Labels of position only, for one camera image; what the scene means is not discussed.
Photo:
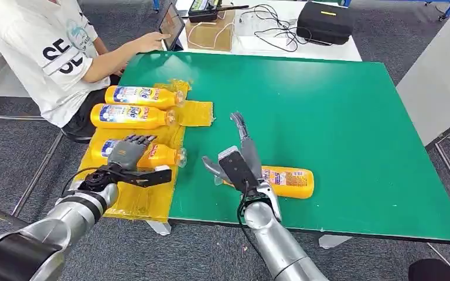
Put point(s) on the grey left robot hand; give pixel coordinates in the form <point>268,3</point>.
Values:
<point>126,153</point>

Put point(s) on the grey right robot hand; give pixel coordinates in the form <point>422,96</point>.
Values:
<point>252,155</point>

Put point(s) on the orange drink bottle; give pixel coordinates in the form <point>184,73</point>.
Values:
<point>163,155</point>
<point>163,97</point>
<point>151,117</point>
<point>291,183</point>

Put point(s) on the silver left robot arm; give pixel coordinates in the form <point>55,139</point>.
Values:
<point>66,217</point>

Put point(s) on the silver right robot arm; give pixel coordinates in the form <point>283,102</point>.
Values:
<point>275,240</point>

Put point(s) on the large yellow plastic sheet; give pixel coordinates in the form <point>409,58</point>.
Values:
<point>143,201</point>

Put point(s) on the small yellow sheet flap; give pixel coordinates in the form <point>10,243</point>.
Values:
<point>198,114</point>

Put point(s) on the white table foot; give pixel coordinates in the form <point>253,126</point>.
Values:
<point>159,228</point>
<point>331,241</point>

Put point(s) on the green table mat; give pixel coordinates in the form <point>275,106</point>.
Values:
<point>345,135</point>

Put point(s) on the person's right hand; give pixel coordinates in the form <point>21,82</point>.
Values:
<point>151,40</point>

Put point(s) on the brown cardboard box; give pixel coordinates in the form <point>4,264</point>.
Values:
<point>209,37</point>

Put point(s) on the white table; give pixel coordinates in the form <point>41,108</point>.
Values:
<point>326,52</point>

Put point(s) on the black tablet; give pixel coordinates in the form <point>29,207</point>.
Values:
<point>171,25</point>

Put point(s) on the person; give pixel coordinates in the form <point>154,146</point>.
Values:
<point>27,50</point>

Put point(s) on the black radio device with antenna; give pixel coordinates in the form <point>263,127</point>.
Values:
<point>203,15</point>

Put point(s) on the black carry case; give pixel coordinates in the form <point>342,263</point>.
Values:
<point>326,21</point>

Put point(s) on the grey side table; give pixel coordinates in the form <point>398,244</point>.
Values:
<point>438,73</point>

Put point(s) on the black robot foot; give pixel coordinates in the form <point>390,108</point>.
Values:
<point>434,271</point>

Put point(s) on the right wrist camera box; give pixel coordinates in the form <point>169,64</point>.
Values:
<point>236,170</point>

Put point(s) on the grey metal floor frame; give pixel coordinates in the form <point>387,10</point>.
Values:
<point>34,178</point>

